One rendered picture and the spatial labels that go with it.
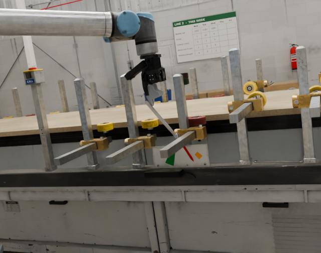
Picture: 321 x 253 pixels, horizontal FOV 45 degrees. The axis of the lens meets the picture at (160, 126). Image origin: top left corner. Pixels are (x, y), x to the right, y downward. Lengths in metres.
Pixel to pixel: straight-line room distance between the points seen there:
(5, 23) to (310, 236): 1.56
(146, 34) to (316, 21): 7.33
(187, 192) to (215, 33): 7.20
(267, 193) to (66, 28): 1.02
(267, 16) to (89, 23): 7.50
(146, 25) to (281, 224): 1.12
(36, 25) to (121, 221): 1.28
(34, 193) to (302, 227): 1.38
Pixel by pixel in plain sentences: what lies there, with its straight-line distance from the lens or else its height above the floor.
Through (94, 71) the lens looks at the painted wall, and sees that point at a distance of 9.73.
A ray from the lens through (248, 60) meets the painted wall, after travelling 8.75.
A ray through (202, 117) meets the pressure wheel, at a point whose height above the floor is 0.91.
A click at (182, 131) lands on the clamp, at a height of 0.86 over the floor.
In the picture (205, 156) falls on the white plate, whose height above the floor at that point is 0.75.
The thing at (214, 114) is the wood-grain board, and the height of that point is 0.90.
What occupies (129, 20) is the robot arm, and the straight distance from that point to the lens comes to 1.43.
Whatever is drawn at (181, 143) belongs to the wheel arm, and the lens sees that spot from 1.49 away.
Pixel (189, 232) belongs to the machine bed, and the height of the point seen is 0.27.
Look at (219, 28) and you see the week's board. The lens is 8.80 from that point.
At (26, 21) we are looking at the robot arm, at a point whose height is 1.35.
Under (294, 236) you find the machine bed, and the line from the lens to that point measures 2.02.
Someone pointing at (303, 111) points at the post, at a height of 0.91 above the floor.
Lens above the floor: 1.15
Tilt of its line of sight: 9 degrees down
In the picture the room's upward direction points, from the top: 8 degrees counter-clockwise
